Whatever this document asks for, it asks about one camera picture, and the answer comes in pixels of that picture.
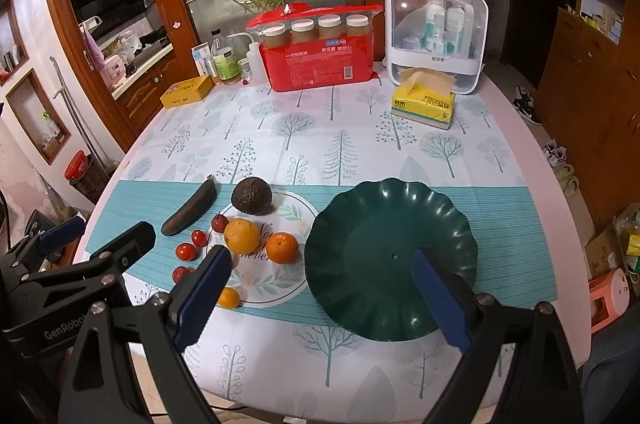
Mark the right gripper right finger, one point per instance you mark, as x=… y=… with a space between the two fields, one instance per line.
x=542 y=384

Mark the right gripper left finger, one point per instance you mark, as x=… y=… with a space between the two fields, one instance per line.
x=102 y=386

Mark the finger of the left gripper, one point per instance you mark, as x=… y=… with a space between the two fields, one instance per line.
x=39 y=247
x=125 y=243

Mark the small yellow kumquat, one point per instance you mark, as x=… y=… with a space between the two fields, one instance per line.
x=229 y=298

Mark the red cherry tomato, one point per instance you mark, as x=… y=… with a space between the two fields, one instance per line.
x=199 y=238
x=180 y=272
x=186 y=252

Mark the dark overripe banana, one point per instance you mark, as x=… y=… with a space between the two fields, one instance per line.
x=191 y=210

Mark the large yellow orange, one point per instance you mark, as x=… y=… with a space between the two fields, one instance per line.
x=241 y=236

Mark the small orange tangerine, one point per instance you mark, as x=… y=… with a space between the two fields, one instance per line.
x=282 y=248

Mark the dark avocado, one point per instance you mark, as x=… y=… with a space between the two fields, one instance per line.
x=252 y=196

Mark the red lidded bin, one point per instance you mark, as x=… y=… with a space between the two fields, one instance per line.
x=86 y=176

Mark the pink stool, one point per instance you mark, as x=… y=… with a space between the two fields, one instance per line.
x=609 y=298

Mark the dark red wrinkled fruit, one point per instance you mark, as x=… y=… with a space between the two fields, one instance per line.
x=219 y=223

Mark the tree pattern tablecloth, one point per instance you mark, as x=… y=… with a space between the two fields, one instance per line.
x=342 y=334

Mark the yellow flat box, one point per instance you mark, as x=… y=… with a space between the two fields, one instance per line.
x=187 y=91

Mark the dark green scalloped plate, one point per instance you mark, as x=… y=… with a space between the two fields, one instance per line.
x=359 y=250

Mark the small metal can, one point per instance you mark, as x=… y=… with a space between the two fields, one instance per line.
x=211 y=70

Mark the small white blue box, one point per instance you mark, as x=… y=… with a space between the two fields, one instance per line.
x=199 y=54

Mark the clear bottle green label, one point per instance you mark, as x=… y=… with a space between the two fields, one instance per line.
x=225 y=60

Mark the white squeeze bottle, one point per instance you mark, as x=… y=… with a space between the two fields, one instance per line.
x=252 y=67

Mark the red paper cup package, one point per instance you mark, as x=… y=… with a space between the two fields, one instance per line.
x=304 y=47

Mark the yellow tissue pack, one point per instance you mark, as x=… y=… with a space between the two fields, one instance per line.
x=425 y=96

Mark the white cosmetics storage case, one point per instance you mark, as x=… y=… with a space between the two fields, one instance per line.
x=443 y=35

